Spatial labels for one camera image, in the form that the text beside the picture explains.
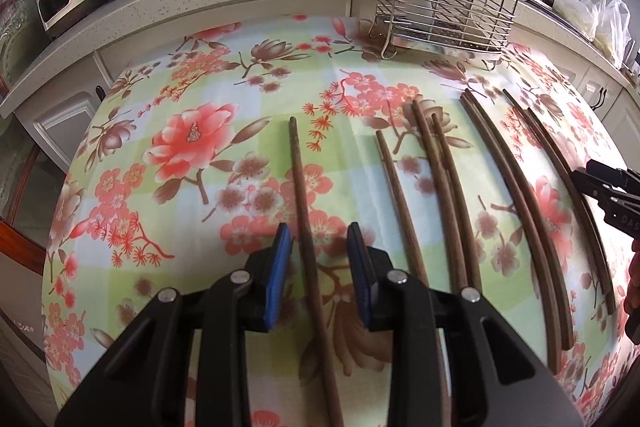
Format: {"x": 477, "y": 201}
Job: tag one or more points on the glass door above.
{"x": 20, "y": 107}

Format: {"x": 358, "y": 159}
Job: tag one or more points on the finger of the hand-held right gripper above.
{"x": 612, "y": 172}
{"x": 590, "y": 187}

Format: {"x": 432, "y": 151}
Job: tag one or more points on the person's right hand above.
{"x": 634, "y": 287}

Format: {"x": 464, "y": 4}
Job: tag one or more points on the brown wooden chopstick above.
{"x": 529, "y": 247}
{"x": 305, "y": 227}
{"x": 435, "y": 177}
{"x": 452, "y": 177}
{"x": 547, "y": 132}
{"x": 395, "y": 187}
{"x": 548, "y": 247}
{"x": 530, "y": 119}

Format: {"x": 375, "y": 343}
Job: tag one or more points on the floral tablecloth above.
{"x": 150, "y": 207}

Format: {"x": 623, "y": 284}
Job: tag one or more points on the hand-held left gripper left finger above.
{"x": 277, "y": 272}

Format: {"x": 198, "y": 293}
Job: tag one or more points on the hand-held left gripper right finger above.
{"x": 360, "y": 277}

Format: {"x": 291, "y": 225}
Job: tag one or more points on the white plastic bag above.
{"x": 595, "y": 19}

